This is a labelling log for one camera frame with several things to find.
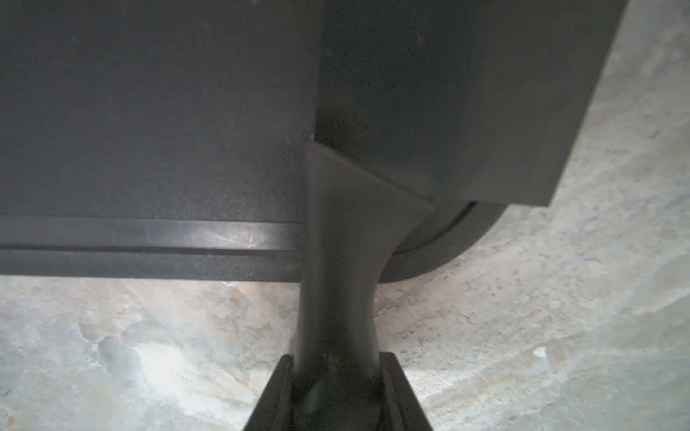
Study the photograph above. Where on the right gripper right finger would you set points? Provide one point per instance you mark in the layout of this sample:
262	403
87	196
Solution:
401	409

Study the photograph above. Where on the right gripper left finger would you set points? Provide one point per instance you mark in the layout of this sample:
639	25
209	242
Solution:
273	411

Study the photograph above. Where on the black cutting board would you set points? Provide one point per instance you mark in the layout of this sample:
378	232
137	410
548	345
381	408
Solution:
165	139

